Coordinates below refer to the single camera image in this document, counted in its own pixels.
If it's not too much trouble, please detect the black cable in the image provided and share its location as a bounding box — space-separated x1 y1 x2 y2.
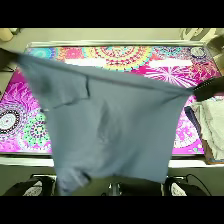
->
184 172 214 196

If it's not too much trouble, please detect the light grey garment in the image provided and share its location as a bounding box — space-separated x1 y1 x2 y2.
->
198 99 224 162

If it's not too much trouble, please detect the blue T-shirt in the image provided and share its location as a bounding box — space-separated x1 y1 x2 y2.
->
13 52 196 197

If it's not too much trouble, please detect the dark blue garment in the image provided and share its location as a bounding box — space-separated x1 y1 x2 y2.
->
183 105 203 135

